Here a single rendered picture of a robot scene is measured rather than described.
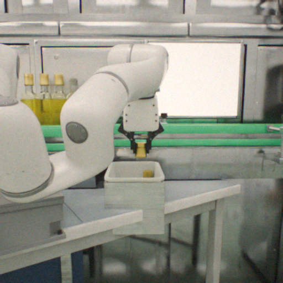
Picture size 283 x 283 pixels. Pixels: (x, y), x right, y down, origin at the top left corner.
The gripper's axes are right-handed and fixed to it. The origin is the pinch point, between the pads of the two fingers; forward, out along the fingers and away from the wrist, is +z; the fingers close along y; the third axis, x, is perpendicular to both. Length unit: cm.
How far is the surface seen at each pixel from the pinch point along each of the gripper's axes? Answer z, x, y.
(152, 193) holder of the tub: 10.3, 9.8, -2.9
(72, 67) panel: -17, -45, 28
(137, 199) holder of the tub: 12.0, 10.2, 1.1
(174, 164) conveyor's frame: 15.8, -17.2, -13.5
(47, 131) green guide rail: 0.4, -13.4, 31.9
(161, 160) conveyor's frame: 14.1, -17.6, -8.3
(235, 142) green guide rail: 8.2, -21.0, -37.5
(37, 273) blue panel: 53, 0, 39
